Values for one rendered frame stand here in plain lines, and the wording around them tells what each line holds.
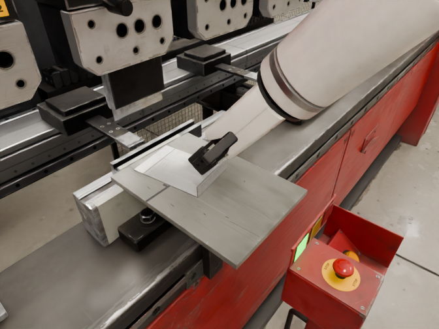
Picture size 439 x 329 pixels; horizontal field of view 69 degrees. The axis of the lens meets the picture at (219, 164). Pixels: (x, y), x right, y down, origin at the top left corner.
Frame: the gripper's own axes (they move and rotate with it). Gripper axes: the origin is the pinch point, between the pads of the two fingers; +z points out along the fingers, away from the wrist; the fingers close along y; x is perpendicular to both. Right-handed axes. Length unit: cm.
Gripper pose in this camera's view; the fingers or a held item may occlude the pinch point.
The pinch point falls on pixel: (213, 151)
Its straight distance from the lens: 47.5
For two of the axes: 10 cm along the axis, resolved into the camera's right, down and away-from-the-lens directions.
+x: 6.6, 7.5, 0.7
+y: -5.2, 5.2, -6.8
